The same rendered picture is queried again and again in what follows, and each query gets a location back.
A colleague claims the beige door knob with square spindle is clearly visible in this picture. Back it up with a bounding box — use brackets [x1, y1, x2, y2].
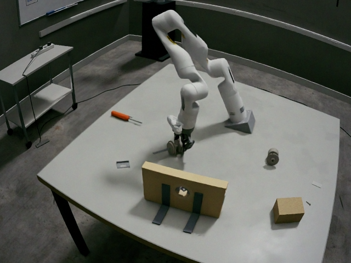
[155, 138, 183, 155]

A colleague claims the brown cardboard box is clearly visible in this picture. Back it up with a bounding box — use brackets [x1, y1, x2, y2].
[273, 197, 305, 224]

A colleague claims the tan wooden board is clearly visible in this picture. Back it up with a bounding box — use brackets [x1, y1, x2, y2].
[142, 161, 228, 218]

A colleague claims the orange-handled screwdriver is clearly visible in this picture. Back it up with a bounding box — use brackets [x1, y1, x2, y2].
[111, 111, 140, 123]

